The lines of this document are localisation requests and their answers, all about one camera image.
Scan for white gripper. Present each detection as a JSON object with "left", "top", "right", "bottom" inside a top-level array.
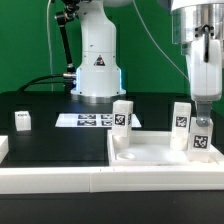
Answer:
[{"left": 186, "top": 33, "right": 222, "bottom": 127}]

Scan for white square table top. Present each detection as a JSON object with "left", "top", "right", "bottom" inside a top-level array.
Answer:
[{"left": 107, "top": 130, "right": 224, "bottom": 166}]

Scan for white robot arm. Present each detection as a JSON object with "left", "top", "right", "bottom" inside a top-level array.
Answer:
[{"left": 72, "top": 0, "right": 224, "bottom": 127}]

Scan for printed tag sheet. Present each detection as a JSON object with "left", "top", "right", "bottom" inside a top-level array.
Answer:
[{"left": 55, "top": 113, "right": 141, "bottom": 128}]

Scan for white U-shaped fence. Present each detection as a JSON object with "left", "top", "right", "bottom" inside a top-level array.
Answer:
[{"left": 0, "top": 134, "right": 224, "bottom": 195}]

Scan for black cables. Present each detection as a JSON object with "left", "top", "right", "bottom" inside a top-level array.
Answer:
[{"left": 17, "top": 74, "right": 73, "bottom": 93}]

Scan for white thin cable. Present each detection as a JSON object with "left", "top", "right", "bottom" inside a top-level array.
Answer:
[{"left": 46, "top": 0, "right": 55, "bottom": 92}]

